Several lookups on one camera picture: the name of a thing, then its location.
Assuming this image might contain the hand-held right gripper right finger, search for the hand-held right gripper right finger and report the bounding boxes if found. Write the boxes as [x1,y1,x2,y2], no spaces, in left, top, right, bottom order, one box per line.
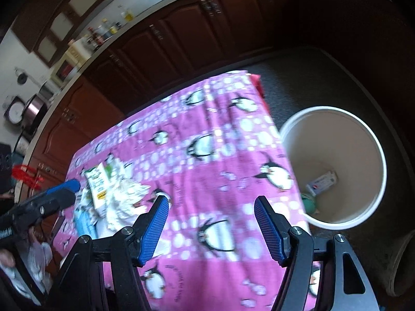
[254,196,380,311]

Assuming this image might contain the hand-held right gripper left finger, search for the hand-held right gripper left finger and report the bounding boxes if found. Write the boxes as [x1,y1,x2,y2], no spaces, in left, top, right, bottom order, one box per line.
[49,195,170,311]

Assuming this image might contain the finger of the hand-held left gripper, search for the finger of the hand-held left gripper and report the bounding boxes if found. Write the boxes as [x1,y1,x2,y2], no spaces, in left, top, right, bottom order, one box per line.
[40,179,81,212]

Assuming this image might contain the white green carton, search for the white green carton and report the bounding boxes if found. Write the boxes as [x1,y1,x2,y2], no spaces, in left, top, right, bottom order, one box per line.
[84,164,110,216]

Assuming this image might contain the white tissue pile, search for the white tissue pile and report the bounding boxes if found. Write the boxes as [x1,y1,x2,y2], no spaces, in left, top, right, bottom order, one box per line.
[104,154,153,232]

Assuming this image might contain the white plastic bucket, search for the white plastic bucket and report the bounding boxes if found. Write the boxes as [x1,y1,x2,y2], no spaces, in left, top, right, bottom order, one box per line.
[279,105,387,229]

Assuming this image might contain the blue plastic packet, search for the blue plastic packet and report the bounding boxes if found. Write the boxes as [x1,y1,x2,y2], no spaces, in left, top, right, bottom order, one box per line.
[74,212,98,237]

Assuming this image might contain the red plastic basket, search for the red plastic basket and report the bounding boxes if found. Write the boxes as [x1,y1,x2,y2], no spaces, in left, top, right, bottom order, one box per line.
[11,165,43,188]

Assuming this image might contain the white plastic bag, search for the white plastic bag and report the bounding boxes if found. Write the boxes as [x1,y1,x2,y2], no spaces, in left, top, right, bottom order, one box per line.
[26,241,54,294]

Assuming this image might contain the green crumpled wrapper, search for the green crumpled wrapper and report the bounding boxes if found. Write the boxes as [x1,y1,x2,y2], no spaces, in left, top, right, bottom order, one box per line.
[301,193,320,215]

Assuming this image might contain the white red medicine box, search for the white red medicine box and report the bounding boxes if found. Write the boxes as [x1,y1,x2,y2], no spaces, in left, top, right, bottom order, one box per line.
[306,171,338,196]

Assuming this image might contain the metal rice cooker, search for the metal rice cooker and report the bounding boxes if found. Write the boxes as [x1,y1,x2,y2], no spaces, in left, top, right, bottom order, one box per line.
[19,94,49,137]

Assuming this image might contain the pink penguin print blanket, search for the pink penguin print blanket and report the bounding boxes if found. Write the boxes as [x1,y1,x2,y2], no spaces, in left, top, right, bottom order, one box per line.
[52,70,321,311]

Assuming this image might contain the cream plastic box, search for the cream plastic box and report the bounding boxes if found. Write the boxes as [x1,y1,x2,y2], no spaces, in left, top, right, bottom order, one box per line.
[66,39,93,63]

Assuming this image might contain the dark round pot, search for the dark round pot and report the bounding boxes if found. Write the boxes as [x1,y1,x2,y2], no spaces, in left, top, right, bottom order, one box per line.
[384,233,415,297]

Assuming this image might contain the red cloth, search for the red cloth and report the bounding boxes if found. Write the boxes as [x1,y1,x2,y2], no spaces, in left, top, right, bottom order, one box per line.
[250,74,265,96]

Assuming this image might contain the row of condiment bottles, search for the row of condiment bottles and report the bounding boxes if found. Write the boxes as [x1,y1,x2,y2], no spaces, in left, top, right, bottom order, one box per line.
[81,18,119,51]

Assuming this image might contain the dark grey floor mat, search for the dark grey floor mat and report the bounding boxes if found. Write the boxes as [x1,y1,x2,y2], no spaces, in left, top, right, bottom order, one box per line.
[250,47,415,266]

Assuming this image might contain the dark wooden kitchen cabinets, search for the dark wooden kitchen cabinets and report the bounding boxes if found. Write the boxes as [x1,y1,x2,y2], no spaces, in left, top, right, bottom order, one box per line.
[11,0,390,198]

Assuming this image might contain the brown wooden base cabinets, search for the brown wooden base cabinets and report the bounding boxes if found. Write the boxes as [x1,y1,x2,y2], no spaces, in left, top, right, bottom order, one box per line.
[19,0,406,198]

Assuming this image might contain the brown wall cabinets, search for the brown wall cabinets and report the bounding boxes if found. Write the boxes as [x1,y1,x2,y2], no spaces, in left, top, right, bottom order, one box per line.
[13,0,117,68]

